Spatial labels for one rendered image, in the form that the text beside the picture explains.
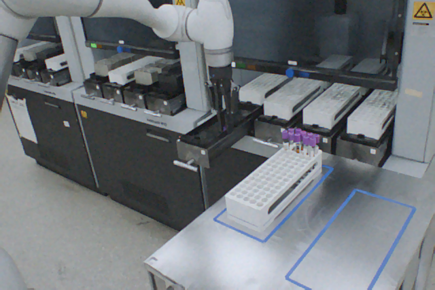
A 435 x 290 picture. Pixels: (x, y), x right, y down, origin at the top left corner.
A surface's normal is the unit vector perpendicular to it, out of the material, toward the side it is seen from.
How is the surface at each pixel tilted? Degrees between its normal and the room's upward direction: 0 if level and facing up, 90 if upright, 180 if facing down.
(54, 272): 0
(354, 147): 90
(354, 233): 0
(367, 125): 90
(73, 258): 0
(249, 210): 90
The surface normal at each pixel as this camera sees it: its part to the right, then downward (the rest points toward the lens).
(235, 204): -0.63, 0.40
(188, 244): -0.10, -0.89
